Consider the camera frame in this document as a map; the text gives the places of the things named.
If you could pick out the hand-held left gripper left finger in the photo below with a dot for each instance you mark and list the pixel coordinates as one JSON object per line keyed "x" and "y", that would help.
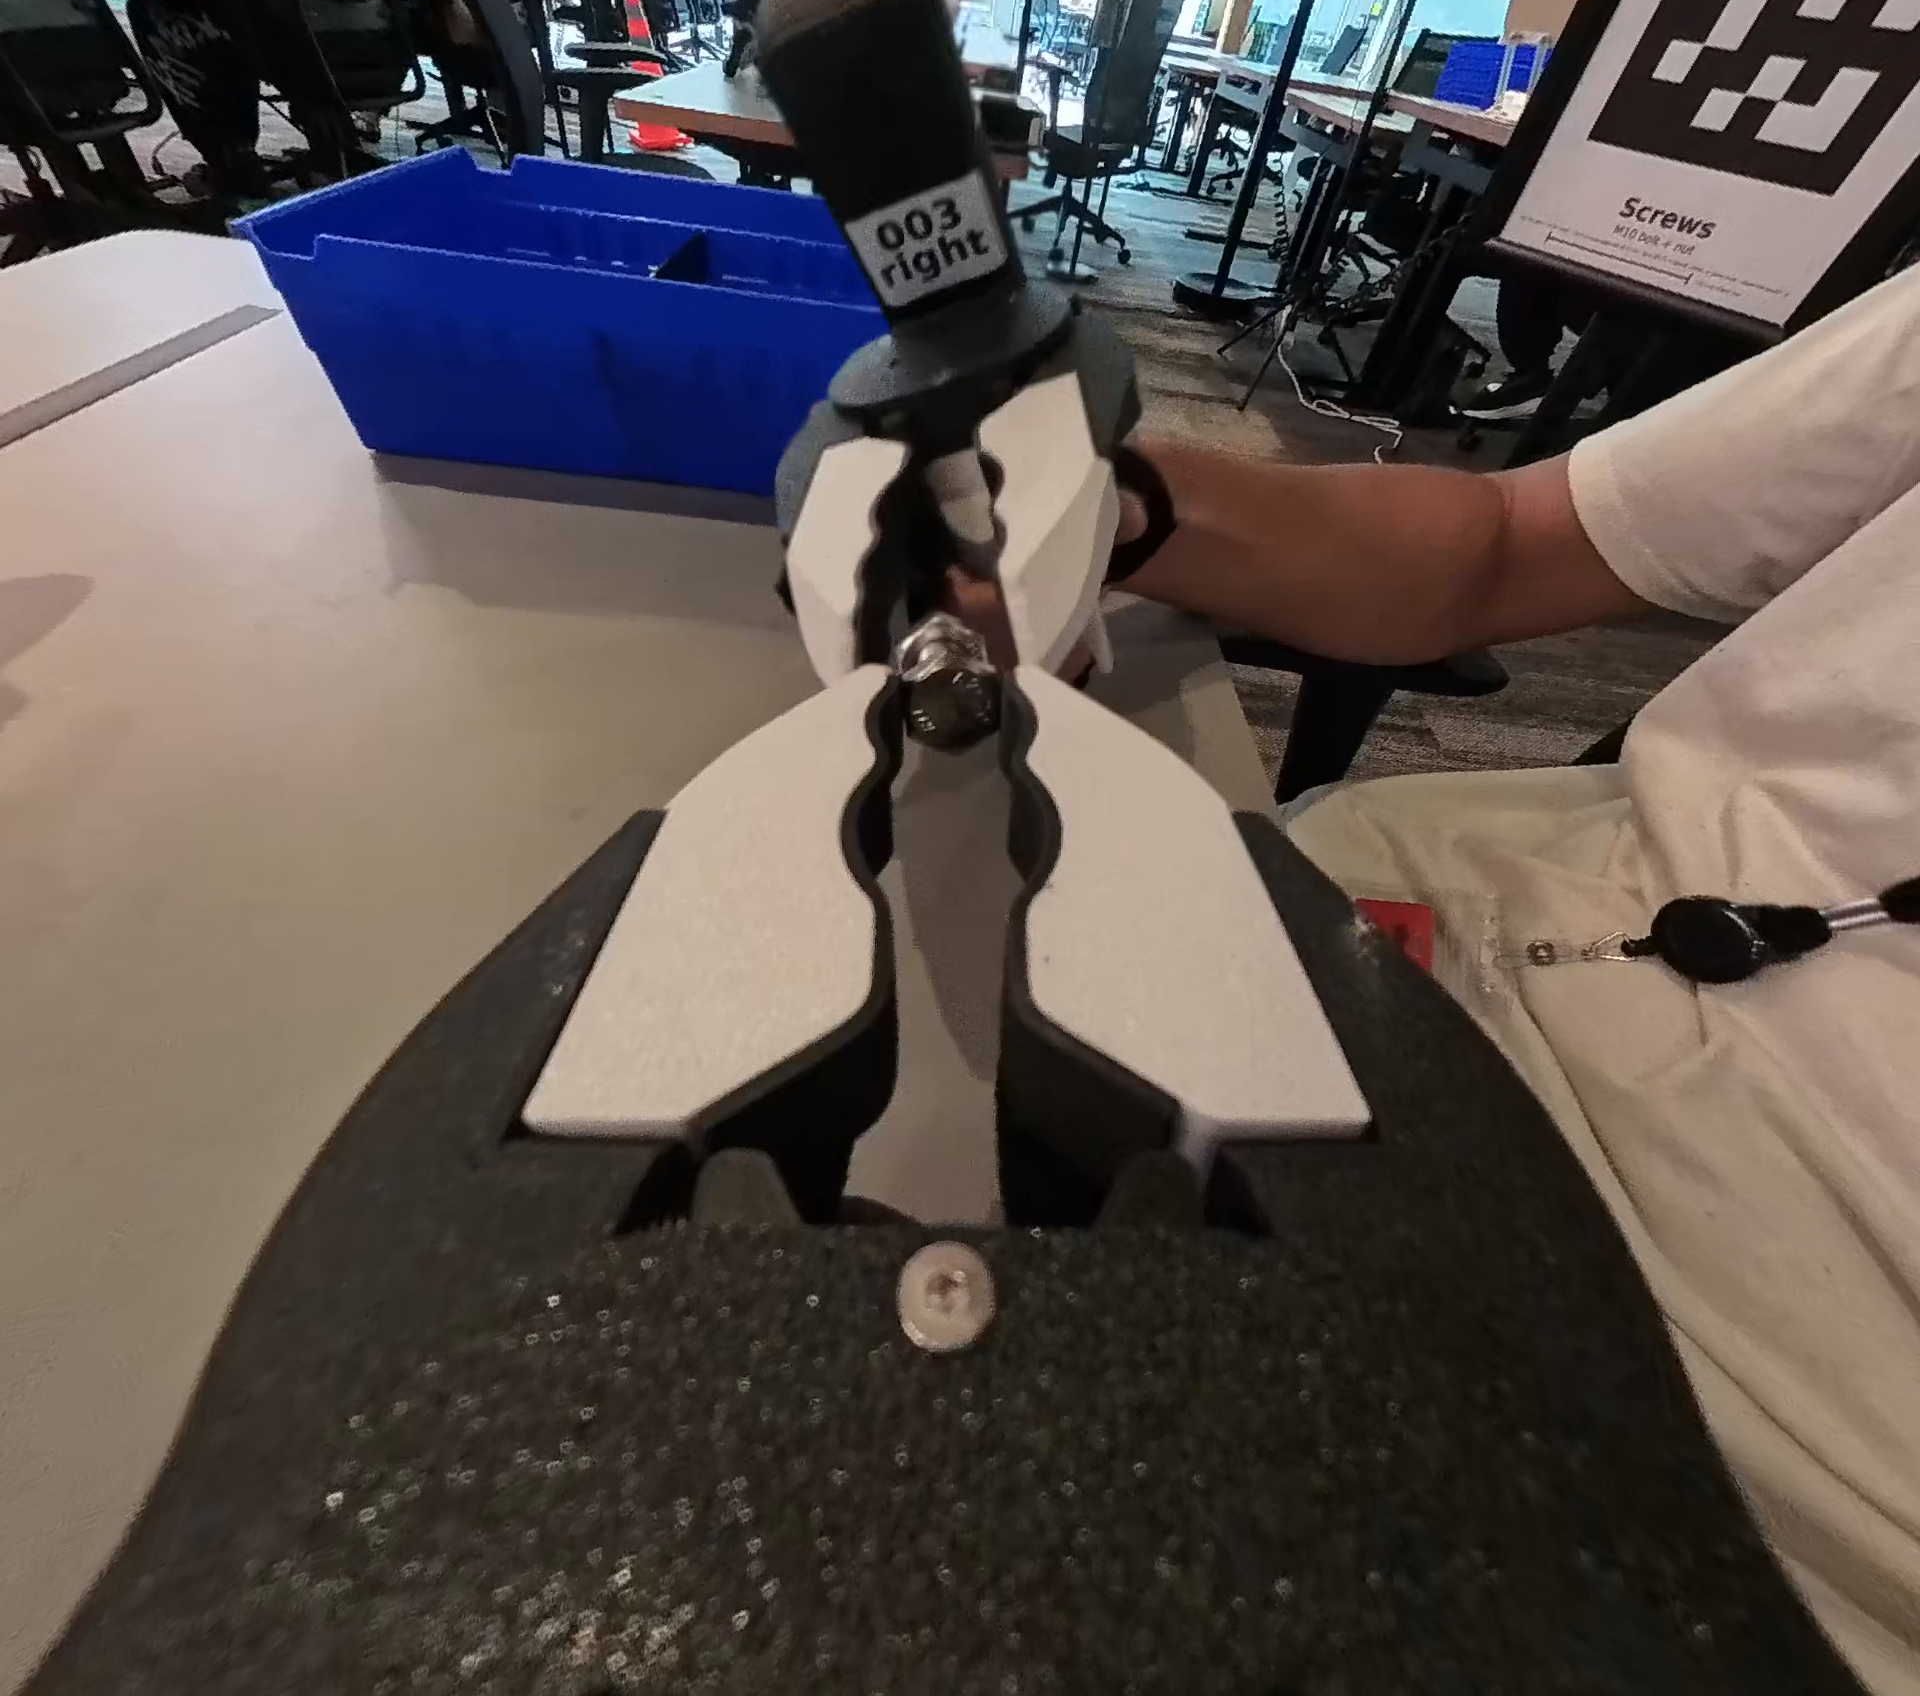
{"x": 705, "y": 947}

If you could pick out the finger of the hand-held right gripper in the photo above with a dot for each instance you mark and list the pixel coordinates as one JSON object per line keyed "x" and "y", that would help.
{"x": 827, "y": 570}
{"x": 1058, "y": 525}

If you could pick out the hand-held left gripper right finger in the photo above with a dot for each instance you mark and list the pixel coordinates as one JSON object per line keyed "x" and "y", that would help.
{"x": 1200, "y": 962}

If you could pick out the steel hex bolt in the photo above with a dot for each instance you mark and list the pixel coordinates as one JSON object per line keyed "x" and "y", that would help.
{"x": 936, "y": 647}

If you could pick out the blue plastic bin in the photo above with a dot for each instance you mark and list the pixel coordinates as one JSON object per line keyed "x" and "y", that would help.
{"x": 497, "y": 360}

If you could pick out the person's right forearm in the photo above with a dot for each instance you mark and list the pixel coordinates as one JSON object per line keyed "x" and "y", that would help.
{"x": 1351, "y": 556}

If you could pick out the person's right hand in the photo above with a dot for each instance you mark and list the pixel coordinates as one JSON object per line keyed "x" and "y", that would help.
{"x": 987, "y": 617}

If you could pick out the long wooden table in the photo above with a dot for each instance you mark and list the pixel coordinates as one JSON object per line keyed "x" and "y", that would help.
{"x": 720, "y": 99}

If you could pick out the clear badge holder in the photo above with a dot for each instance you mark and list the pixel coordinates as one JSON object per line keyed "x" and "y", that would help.
{"x": 1388, "y": 932}

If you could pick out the orange traffic cone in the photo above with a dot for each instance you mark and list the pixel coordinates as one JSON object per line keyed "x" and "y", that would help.
{"x": 638, "y": 24}

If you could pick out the black boom stand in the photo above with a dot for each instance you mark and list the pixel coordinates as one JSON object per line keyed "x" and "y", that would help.
{"x": 1292, "y": 32}

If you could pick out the person in white shirt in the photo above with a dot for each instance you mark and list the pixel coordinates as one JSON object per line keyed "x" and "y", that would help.
{"x": 1725, "y": 676}

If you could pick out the framed marker sign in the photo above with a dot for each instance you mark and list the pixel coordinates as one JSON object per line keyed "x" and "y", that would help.
{"x": 1725, "y": 77}

